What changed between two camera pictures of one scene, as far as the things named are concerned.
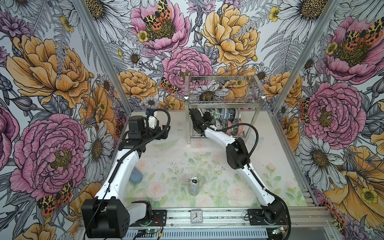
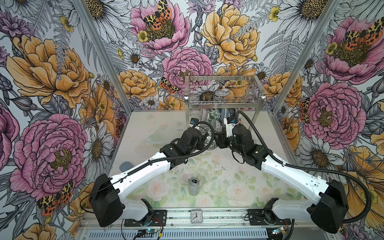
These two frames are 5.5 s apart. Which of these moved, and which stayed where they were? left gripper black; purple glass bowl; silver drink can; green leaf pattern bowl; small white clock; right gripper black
Moved: left gripper black; right gripper black
Stayed: purple glass bowl; silver drink can; green leaf pattern bowl; small white clock
